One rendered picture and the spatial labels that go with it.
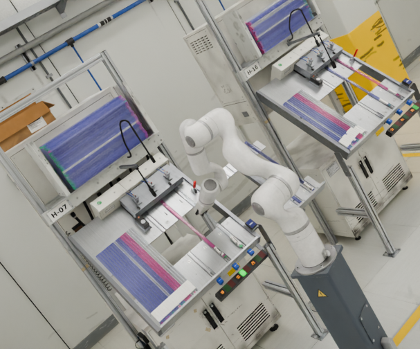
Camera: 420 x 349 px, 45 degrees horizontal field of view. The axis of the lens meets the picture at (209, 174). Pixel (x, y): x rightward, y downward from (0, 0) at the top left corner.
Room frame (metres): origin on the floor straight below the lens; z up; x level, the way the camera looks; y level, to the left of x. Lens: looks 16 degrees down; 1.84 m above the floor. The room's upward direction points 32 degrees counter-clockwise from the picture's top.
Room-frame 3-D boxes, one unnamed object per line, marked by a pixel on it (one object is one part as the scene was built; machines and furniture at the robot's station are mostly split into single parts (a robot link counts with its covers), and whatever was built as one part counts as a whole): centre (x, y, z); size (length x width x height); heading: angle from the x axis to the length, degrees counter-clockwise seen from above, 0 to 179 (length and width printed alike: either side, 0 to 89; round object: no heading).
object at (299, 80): (3.26, -0.87, 0.65); 1.01 x 0.73 x 1.29; 25
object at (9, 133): (2.94, 0.65, 1.82); 0.68 x 0.30 x 0.20; 115
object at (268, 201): (1.90, -0.17, 1.00); 0.19 x 0.12 x 0.24; 119
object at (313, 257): (1.92, -0.20, 0.79); 0.19 x 0.19 x 0.18
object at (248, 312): (2.80, 0.53, 0.31); 0.70 x 0.65 x 0.62; 115
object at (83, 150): (2.72, 0.42, 1.52); 0.51 x 0.13 x 0.27; 115
